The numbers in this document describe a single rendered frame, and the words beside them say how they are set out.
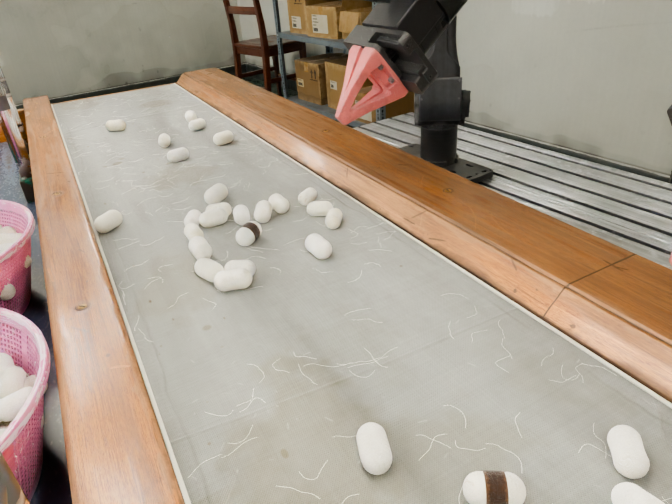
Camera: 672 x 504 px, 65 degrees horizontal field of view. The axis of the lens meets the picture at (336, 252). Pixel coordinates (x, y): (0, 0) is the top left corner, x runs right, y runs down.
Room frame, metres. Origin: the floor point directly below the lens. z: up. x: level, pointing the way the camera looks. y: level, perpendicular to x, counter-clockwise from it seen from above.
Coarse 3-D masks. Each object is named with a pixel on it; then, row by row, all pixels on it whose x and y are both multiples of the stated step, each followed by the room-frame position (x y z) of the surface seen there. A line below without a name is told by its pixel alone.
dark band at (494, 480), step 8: (488, 472) 0.19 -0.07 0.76; (496, 472) 0.19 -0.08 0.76; (504, 472) 0.19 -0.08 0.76; (488, 480) 0.18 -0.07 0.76; (496, 480) 0.18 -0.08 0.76; (504, 480) 0.18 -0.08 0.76; (488, 488) 0.18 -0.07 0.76; (496, 488) 0.18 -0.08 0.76; (504, 488) 0.18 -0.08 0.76; (488, 496) 0.18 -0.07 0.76; (496, 496) 0.18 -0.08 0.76; (504, 496) 0.18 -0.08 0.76
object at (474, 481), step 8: (472, 472) 0.19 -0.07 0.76; (480, 472) 0.19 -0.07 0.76; (464, 480) 0.19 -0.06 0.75; (472, 480) 0.19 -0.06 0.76; (480, 480) 0.18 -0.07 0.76; (512, 480) 0.18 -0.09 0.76; (520, 480) 0.18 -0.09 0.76; (464, 488) 0.19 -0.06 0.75; (472, 488) 0.18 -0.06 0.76; (480, 488) 0.18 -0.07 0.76; (512, 488) 0.18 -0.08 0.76; (520, 488) 0.18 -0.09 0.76; (464, 496) 0.18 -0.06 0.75; (472, 496) 0.18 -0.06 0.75; (480, 496) 0.18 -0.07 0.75; (512, 496) 0.18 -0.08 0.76; (520, 496) 0.18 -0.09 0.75
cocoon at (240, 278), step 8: (224, 272) 0.42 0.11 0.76; (232, 272) 0.42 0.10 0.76; (240, 272) 0.42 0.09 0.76; (248, 272) 0.43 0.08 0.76; (216, 280) 0.42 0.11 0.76; (224, 280) 0.42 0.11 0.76; (232, 280) 0.42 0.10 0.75; (240, 280) 0.42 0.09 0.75; (248, 280) 0.42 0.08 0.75; (224, 288) 0.42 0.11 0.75; (232, 288) 0.42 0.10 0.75; (240, 288) 0.42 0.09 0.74
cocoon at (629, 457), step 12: (612, 432) 0.21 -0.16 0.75; (624, 432) 0.21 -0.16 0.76; (636, 432) 0.21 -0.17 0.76; (612, 444) 0.21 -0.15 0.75; (624, 444) 0.20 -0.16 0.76; (636, 444) 0.20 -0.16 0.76; (612, 456) 0.20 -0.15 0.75; (624, 456) 0.19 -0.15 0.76; (636, 456) 0.19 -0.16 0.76; (624, 468) 0.19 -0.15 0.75; (636, 468) 0.19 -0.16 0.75; (648, 468) 0.19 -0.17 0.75
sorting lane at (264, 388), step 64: (64, 128) 1.07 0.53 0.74; (128, 128) 1.03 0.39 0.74; (128, 192) 0.70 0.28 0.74; (192, 192) 0.68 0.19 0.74; (256, 192) 0.66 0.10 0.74; (320, 192) 0.64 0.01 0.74; (128, 256) 0.51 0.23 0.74; (192, 256) 0.50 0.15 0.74; (256, 256) 0.49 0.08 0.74; (384, 256) 0.46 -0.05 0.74; (128, 320) 0.39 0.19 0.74; (192, 320) 0.38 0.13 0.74; (256, 320) 0.37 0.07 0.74; (320, 320) 0.37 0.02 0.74; (384, 320) 0.36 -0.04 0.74; (448, 320) 0.35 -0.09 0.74; (512, 320) 0.34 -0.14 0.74; (192, 384) 0.30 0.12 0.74; (256, 384) 0.29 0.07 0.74; (320, 384) 0.29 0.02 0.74; (384, 384) 0.28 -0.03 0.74; (448, 384) 0.28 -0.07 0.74; (512, 384) 0.27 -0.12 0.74; (576, 384) 0.27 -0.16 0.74; (640, 384) 0.26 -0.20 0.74; (192, 448) 0.24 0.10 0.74; (256, 448) 0.23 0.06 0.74; (320, 448) 0.23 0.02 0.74; (448, 448) 0.22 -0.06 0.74; (512, 448) 0.22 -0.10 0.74; (576, 448) 0.22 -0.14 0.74
